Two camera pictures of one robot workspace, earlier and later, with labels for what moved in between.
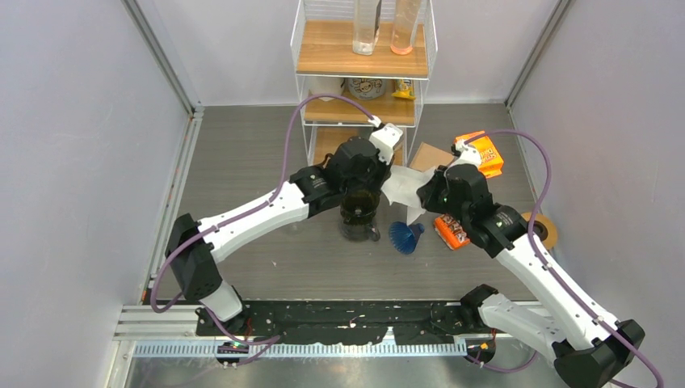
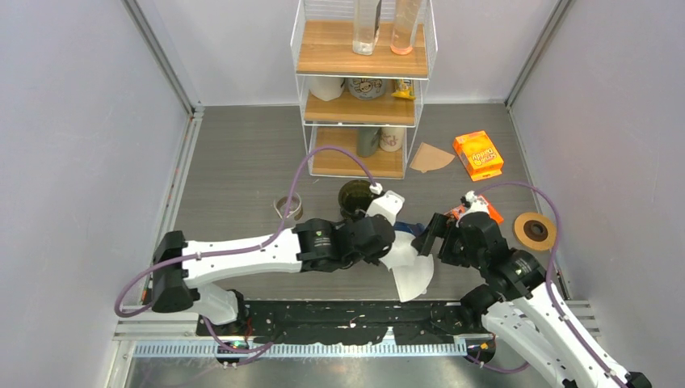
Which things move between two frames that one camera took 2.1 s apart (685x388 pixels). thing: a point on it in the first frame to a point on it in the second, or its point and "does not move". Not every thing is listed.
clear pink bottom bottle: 405,13 does not move
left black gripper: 384,175 to 374,259
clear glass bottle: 366,26 does not move
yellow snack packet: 404,88 does not move
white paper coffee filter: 401,187 to 402,252
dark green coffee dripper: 358,207 does not move
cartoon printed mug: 367,89 does not move
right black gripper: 427,193 to 438,226
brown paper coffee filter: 429,157 does not move
